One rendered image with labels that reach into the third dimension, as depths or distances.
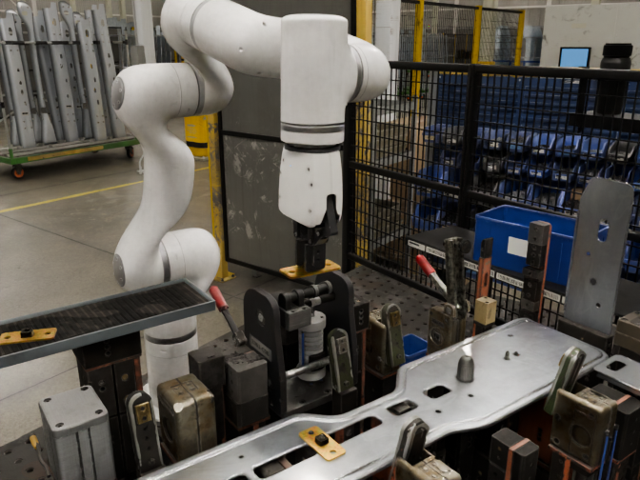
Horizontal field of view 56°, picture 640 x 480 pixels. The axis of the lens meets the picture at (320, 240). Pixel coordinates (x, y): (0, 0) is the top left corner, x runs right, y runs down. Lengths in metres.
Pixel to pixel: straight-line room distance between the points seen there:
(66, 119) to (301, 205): 8.20
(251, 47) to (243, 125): 3.01
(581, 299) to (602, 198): 0.24
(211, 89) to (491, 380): 0.76
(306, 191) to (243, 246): 3.34
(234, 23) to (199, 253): 0.60
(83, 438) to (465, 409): 0.63
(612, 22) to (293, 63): 7.05
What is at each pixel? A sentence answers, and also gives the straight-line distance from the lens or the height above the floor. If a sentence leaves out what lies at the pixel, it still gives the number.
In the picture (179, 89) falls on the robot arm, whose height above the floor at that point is 1.53.
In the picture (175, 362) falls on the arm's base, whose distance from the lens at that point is 1.42.
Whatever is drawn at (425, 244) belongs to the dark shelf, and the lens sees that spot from 1.85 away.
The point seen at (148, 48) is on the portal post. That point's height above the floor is 1.53.
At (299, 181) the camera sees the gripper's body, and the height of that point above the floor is 1.44.
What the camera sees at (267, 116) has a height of 1.18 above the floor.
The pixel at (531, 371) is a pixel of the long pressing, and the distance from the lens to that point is 1.27.
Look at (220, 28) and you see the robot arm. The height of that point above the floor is 1.63.
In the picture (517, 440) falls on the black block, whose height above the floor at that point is 0.99.
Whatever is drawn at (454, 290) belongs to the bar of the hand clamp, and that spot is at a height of 1.11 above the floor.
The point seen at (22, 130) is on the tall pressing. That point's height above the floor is 0.54.
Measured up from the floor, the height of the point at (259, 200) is 0.64.
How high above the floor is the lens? 1.62
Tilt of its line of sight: 18 degrees down
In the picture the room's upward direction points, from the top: straight up
